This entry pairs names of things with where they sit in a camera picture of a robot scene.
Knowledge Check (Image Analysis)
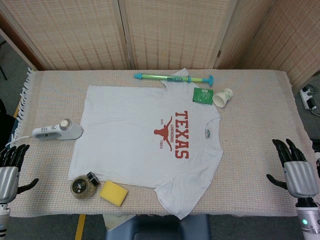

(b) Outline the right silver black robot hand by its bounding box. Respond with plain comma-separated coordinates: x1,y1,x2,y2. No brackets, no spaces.
266,138,320,201

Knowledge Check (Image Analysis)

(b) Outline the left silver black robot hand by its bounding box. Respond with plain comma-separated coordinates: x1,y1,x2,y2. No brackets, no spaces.
0,143,40,204

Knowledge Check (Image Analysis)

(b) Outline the white handheld iron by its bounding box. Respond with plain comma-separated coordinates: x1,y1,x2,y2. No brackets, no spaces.
31,118,85,141

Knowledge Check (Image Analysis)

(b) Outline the white Texas print T-shirt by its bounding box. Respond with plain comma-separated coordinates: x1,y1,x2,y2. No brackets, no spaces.
67,67,224,221

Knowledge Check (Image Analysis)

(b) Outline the glass jar with black lid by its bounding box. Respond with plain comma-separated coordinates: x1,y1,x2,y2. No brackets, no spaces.
69,171,101,200

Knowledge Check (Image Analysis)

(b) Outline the beige woven table cloth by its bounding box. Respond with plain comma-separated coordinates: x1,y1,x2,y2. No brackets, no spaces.
0,69,320,218

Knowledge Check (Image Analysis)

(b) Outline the white power strip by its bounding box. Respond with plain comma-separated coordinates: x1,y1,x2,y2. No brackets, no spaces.
299,86,318,110

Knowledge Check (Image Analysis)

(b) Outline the yellow sponge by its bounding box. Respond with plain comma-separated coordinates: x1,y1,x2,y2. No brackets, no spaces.
99,180,129,208

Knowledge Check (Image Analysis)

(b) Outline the white paper sheet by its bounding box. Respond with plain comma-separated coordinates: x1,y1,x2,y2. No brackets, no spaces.
103,214,133,231

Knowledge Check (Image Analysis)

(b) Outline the white paper cup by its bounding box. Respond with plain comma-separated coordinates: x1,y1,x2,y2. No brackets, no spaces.
212,88,234,109

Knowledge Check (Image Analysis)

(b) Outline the green foil packet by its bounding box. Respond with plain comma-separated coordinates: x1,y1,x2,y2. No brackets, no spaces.
192,87,214,105

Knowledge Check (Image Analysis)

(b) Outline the blue padded seat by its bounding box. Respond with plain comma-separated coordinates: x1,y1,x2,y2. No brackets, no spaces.
104,214,210,240

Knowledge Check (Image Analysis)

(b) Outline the green blue water squirter toy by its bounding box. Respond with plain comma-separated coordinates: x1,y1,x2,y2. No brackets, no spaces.
133,72,215,87

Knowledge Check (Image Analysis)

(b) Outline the wicker folding screen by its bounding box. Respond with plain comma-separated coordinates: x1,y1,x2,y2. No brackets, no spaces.
0,0,320,87

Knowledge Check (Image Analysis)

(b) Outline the thin white cable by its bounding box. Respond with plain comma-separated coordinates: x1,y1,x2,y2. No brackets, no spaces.
4,134,34,148

